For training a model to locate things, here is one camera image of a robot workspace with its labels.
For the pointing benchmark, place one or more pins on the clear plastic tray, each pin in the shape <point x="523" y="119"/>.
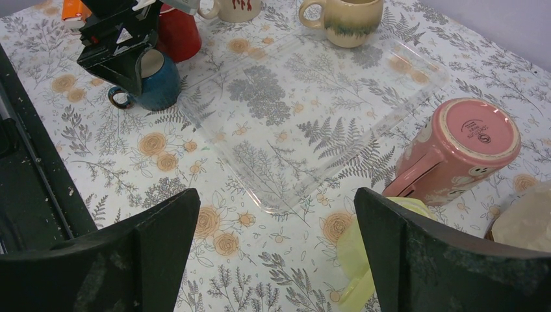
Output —
<point x="289" y="119"/>

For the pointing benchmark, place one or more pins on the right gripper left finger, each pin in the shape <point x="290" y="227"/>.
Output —
<point x="136" y="264"/>

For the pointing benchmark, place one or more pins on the blue ribbed mug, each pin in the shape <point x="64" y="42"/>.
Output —
<point x="160" y="84"/>

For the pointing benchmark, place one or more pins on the floral tablecloth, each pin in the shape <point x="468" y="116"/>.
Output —
<point x="243" y="258"/>

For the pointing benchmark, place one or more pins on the light green mug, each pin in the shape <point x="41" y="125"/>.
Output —
<point x="357" y="258"/>

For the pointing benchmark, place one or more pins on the pink ghost mug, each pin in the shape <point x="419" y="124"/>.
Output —
<point x="462" y="143"/>

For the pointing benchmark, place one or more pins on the tall cream illustrated mug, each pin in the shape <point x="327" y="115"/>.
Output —
<point x="232" y="11"/>

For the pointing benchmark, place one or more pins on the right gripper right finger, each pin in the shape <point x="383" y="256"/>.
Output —
<point x="419" y="264"/>

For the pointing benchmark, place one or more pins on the beige round mug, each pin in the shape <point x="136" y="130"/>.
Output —
<point x="346" y="24"/>

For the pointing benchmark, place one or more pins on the orange small package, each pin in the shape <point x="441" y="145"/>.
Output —
<point x="75" y="10"/>

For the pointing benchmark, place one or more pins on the red mug black handle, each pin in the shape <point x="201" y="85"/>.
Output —
<point x="178" y="34"/>

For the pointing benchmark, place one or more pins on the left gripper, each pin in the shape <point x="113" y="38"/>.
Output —
<point x="112" y="55"/>

